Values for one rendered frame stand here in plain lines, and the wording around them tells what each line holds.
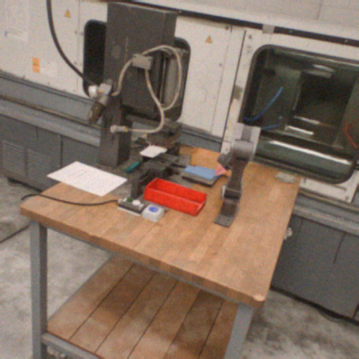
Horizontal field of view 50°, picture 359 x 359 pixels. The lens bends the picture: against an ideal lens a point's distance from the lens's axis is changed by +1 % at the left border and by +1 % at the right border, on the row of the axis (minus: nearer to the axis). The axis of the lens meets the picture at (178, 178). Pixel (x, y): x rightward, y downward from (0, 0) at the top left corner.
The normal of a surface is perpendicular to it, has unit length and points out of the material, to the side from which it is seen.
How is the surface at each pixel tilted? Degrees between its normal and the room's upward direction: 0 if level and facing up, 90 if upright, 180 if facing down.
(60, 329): 0
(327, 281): 90
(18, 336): 0
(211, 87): 90
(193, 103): 90
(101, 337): 0
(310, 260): 90
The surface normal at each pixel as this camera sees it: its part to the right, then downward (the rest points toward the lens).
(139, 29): -0.38, 0.36
